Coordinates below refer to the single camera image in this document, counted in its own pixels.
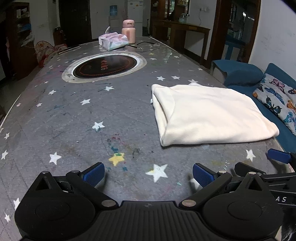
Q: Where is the white refrigerator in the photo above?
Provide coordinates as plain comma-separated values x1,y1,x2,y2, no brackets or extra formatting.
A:
127,0,144,23

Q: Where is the water dispenser with blue bottle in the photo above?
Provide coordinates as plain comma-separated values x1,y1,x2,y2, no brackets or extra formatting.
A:
108,5,119,33

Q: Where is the dark wooden side table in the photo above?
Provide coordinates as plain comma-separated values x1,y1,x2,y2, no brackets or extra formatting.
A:
152,20,210,65

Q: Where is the black cable on table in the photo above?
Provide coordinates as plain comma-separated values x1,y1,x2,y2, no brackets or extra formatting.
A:
125,41,160,50

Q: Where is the red white play tent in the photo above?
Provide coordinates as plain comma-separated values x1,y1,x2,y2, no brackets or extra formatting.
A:
35,41,67,67

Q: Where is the blue sofa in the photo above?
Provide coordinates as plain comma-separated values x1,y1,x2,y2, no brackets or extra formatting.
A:
211,60,295,152

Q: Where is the cream white sweatshirt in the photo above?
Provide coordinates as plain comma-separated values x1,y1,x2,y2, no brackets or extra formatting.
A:
152,84,280,147

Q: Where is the butterfly print pillow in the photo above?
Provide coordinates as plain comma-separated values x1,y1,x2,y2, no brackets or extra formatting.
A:
252,74,295,135

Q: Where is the pink thermos bottle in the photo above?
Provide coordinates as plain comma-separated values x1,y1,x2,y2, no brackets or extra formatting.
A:
121,20,136,44

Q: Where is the pink tissue pack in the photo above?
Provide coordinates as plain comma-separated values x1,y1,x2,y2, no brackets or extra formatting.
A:
98,32,129,51

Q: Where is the round black induction cooktop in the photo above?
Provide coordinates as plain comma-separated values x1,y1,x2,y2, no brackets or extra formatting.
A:
62,51,147,83

